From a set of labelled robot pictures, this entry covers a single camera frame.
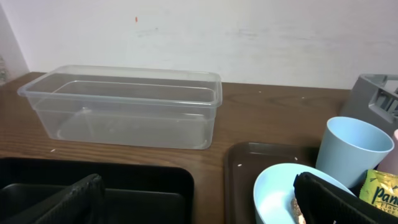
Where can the light blue bowl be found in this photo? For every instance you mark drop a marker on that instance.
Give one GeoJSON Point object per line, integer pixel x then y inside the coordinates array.
{"type": "Point", "coordinates": [274, 190]}

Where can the pink cup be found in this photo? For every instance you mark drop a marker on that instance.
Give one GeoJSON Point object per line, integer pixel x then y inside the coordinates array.
{"type": "Point", "coordinates": [390, 163]}

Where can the clear plastic bin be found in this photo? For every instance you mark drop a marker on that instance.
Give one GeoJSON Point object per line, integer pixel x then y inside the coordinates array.
{"type": "Point", "coordinates": [127, 106]}

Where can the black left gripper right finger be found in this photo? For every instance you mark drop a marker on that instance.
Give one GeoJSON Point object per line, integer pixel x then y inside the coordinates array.
{"type": "Point", "coordinates": [324, 203]}

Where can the black tray bin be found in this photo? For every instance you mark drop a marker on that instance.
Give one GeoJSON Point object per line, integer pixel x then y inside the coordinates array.
{"type": "Point", "coordinates": [132, 193]}

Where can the brown food scrap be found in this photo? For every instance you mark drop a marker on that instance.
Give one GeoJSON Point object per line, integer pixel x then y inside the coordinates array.
{"type": "Point", "coordinates": [296, 212]}

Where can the grey dishwasher rack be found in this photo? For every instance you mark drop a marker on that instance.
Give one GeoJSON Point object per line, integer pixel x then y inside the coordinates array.
{"type": "Point", "coordinates": [373, 99]}

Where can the yellow foil snack wrapper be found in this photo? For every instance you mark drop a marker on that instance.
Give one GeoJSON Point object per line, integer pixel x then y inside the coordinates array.
{"type": "Point", "coordinates": [380, 191]}

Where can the light blue cup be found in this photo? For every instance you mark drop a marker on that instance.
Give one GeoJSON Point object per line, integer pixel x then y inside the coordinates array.
{"type": "Point", "coordinates": [350, 147]}

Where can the brown serving tray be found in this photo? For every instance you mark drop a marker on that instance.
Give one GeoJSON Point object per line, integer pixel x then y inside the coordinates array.
{"type": "Point", "coordinates": [243, 162]}

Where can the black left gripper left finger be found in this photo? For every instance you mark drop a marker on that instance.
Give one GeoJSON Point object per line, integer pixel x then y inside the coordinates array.
{"type": "Point", "coordinates": [81, 202]}

